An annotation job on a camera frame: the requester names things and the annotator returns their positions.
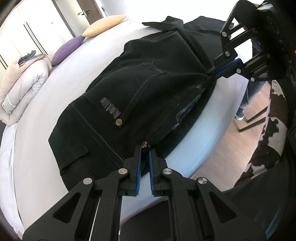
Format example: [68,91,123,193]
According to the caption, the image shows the black denim pants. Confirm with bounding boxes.
[49,16,224,190]

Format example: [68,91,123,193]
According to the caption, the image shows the cow pattern chair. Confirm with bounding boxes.
[235,80,288,186]

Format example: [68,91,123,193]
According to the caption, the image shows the yellow cushion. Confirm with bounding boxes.
[82,15,126,38]

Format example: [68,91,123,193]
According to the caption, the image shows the folded white beige duvet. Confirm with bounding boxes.
[1,54,50,126]

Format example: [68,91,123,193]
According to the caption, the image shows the brown wooden door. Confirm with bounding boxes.
[77,0,103,25]

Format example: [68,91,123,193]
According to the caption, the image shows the folded blue garment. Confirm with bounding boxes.
[18,50,36,66]

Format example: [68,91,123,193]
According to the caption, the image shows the purple cushion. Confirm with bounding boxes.
[51,35,85,67]

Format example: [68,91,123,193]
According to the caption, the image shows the white wardrobe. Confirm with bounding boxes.
[1,0,73,68]

